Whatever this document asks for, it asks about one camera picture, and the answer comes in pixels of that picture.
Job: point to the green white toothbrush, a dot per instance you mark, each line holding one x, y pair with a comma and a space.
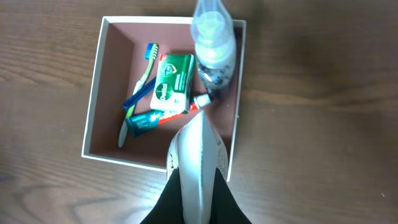
151, 54

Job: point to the clear foam pump bottle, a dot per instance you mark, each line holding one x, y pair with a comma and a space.
215, 44

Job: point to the blue disposable razor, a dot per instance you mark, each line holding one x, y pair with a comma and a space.
139, 94

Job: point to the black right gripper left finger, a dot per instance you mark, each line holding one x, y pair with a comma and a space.
168, 209

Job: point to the red Colgate toothpaste tube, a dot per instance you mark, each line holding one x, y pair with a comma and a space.
143, 123

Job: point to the white lotion tube with leaves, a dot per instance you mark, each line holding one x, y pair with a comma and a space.
197, 150

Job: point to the white box with pink interior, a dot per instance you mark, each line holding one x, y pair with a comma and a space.
120, 63

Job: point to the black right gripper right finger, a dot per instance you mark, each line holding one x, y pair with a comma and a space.
224, 208

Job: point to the green soap bar package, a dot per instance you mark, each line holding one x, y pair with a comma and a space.
173, 83

